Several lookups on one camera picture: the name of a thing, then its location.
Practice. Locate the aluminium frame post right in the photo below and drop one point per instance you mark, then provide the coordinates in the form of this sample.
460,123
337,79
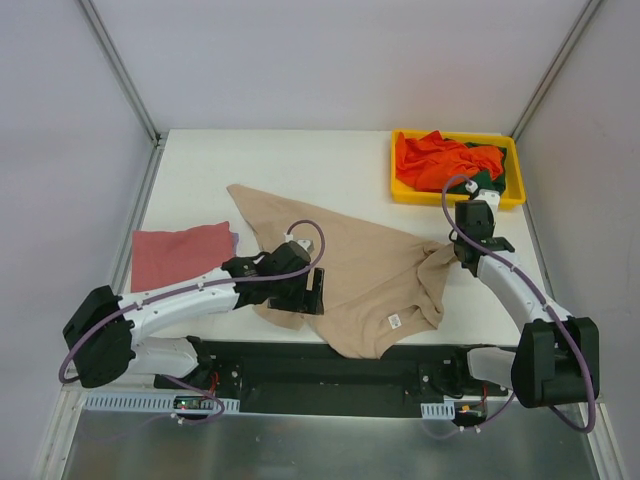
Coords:
578,29

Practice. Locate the perforated cable tray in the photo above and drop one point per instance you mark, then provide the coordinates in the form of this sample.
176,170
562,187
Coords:
159,403
444,411

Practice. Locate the aluminium frame post left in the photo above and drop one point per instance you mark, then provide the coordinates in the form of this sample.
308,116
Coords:
105,43

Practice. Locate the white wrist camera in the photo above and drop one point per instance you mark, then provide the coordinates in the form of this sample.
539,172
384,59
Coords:
305,244
490,197

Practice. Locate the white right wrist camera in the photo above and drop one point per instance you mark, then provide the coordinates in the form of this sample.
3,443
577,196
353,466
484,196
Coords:
490,197

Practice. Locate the green t shirt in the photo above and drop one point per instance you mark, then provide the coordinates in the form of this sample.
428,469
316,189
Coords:
487,176

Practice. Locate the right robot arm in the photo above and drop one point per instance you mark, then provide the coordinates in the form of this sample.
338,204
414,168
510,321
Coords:
556,361

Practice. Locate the folded red t shirt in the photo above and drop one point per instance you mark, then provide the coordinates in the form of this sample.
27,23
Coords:
163,258

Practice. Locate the right perforated cable tray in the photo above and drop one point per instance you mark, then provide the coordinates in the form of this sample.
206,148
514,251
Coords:
444,411

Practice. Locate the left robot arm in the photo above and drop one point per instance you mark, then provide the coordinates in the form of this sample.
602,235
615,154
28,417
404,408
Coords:
237,283

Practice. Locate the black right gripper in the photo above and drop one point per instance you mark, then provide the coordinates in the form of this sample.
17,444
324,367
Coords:
463,253

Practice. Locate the left perforated cable tray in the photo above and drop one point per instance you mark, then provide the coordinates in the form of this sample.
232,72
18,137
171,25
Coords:
159,403

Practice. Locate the aluminium frame post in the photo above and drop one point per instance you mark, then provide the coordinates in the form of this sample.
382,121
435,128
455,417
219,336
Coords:
105,43
578,29

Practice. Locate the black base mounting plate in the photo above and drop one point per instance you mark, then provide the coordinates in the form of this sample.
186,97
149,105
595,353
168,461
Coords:
313,379

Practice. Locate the folded purple t shirt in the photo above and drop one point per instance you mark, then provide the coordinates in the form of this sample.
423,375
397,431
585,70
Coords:
235,241

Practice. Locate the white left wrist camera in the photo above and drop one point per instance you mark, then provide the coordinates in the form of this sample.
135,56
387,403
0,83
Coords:
305,244

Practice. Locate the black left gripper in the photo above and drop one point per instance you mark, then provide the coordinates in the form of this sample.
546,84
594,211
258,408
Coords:
310,291

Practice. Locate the aluminium frame rail left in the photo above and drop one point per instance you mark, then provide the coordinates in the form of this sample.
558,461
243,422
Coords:
125,240

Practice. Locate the yellow plastic bin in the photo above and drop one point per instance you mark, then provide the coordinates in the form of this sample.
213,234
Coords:
513,196

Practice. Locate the orange t shirt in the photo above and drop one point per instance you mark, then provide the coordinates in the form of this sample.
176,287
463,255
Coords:
427,163

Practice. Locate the beige t shirt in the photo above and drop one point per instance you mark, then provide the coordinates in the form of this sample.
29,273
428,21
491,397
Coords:
381,285

